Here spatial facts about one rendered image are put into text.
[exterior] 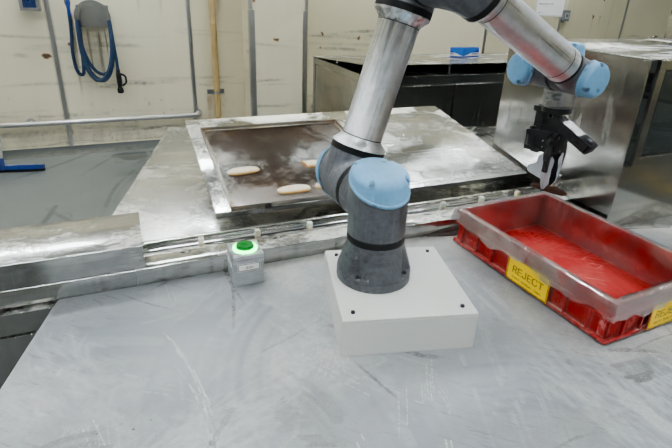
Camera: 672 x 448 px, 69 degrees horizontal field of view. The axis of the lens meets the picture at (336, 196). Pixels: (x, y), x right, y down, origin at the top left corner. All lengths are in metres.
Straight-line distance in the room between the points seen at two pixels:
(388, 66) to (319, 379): 0.60
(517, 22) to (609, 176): 0.73
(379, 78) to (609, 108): 0.79
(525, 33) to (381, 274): 0.52
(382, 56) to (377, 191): 0.28
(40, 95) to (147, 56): 0.94
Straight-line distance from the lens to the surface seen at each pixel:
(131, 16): 4.80
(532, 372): 0.99
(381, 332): 0.92
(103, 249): 1.14
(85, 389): 0.95
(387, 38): 1.00
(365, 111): 1.00
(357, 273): 0.97
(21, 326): 1.23
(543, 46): 1.05
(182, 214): 1.49
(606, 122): 1.60
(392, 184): 0.89
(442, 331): 0.96
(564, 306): 1.14
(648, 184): 1.70
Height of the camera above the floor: 1.44
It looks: 23 degrees down
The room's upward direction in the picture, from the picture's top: 2 degrees clockwise
